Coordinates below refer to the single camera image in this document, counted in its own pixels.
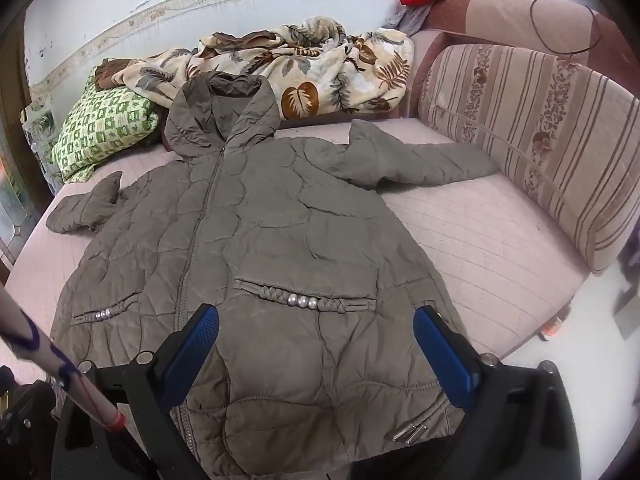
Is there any grey quilted hooded jacket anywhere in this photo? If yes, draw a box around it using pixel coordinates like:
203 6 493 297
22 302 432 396
47 73 498 479

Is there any orange small floor object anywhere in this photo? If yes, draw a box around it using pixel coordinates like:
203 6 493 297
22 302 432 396
539 304 572 341

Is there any white pole with red tip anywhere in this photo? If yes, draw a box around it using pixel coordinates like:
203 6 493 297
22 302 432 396
1 287 126 432

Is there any stained glass wooden door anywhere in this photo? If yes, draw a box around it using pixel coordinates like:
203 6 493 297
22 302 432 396
0 12 52 283

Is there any striped floral back cushion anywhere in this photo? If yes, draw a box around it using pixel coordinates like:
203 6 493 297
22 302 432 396
418 44 639 274

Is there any green checked pillow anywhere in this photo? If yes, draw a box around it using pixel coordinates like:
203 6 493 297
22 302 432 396
52 72 160 183

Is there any floral pillow by window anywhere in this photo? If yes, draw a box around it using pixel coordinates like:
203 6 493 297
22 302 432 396
20 96 64 195

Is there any leaf print blanket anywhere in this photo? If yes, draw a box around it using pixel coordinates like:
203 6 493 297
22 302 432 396
93 16 414 120

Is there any pink brown headboard cushion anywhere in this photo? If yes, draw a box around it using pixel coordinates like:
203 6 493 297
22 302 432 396
401 0 639 117

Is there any grey cloth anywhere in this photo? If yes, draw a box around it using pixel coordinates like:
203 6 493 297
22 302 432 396
383 2 434 36

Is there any thin black cable loop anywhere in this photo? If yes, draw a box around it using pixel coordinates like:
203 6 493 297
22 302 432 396
529 0 606 56

